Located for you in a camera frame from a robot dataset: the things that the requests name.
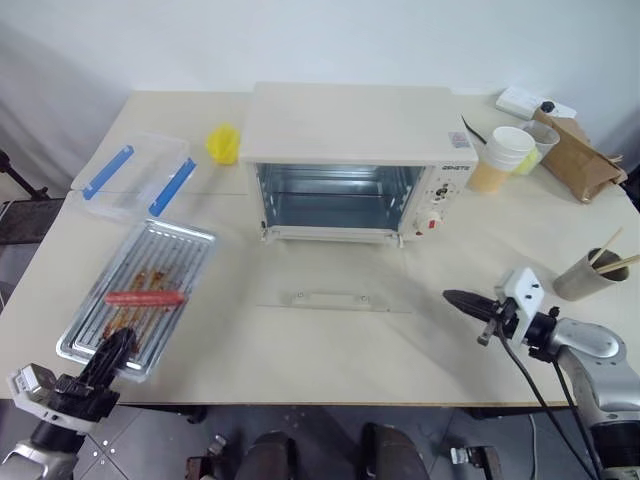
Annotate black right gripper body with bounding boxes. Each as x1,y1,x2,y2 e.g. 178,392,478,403
477,297,522,347

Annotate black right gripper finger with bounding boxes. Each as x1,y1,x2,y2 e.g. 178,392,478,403
452,300,502,322
442,288,500,309

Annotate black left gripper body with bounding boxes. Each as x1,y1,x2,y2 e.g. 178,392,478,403
51,373,122,419

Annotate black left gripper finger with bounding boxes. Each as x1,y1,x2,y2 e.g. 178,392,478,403
81,327,127,386
99,327,139,388

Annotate silver ribbed baking tray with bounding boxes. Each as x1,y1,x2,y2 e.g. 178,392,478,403
55,217,219,384

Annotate red sausage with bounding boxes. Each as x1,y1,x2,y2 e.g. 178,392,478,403
104,290,186,308

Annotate cream toaster oven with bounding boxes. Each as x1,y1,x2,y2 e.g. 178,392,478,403
240,81,482,249

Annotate metal cup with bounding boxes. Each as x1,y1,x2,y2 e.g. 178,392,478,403
551,247,632,303

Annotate wooden chopstick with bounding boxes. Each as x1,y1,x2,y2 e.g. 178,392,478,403
596,253,640,275
589,226,625,265

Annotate table caster wheel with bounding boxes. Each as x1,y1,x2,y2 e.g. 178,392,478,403
448,443,502,475
185,433,237,480

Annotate stacked white paper cups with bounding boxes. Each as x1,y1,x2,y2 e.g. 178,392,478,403
466,125,537,195

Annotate black textured case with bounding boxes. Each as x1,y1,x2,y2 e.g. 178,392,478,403
0,198,67,247

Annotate thin black strip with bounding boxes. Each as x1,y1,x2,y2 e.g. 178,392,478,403
460,114,495,150

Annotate dark rounded shape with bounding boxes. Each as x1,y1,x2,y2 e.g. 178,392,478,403
358,421,427,480
238,431,302,480

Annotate clear plastic cup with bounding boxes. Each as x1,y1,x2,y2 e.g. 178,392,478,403
509,119,561,177

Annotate brown paper bag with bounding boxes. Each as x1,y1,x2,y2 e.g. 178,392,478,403
531,108,629,205

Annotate clear container with blue clips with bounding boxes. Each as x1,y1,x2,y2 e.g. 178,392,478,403
66,130,198,224

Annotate black tripod stand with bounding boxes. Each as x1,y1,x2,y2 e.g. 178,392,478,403
0,148,52,202

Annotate white power strip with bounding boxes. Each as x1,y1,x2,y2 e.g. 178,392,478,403
495,85,579,121

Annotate crumpled yellow plastic bag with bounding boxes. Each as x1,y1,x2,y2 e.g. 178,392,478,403
205,120,243,166

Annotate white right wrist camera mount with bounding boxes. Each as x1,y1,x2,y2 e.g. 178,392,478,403
494,266,546,347

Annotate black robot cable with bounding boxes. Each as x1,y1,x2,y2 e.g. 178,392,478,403
549,357,612,480
498,332,604,480

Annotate glass oven door with handle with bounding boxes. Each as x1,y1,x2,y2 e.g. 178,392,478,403
254,238,414,315

